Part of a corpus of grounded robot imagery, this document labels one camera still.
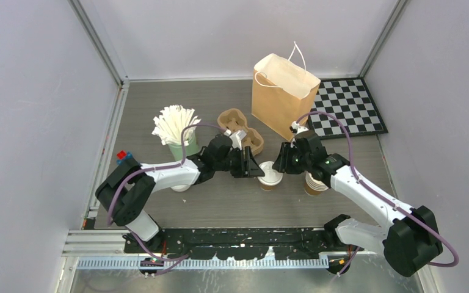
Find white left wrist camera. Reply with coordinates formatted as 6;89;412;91
224;129;247;150

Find white cup lid stack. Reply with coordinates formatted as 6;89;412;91
171;185;191;192

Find black white checkerboard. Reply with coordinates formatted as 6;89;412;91
311;78;388;137

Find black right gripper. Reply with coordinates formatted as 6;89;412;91
272;142;311;175

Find red blue toy car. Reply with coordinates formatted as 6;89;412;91
116;150;133;165

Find white paper straw bundle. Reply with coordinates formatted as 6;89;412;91
151;104;201;146

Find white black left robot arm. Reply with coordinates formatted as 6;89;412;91
95;134;265;253

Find brown cardboard cup carrier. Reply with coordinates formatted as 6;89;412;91
217;108;264;156

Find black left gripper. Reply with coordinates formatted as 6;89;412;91
214;146;264;179

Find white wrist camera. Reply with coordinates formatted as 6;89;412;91
290;121;310;143
224;129;247;150

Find white plastic cup lid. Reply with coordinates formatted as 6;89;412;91
257;161;283;186

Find stacked paper coffee cups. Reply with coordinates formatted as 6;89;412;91
304;172;330;197

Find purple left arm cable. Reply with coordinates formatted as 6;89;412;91
106;123;227;277

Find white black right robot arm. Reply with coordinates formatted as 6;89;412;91
272;130;443;277

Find brown paper takeout bag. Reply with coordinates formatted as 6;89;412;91
251;43;321;141

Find green straw holder cup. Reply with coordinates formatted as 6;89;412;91
167;132;201;162

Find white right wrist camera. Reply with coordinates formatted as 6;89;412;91
290;121;310;143

